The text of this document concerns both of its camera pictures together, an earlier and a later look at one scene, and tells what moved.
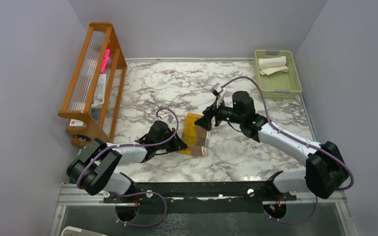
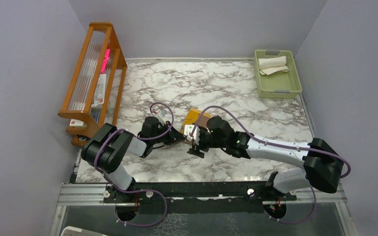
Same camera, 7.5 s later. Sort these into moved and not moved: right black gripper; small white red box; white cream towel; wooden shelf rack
Moved: right black gripper
Not moved: small white red box; white cream towel; wooden shelf rack
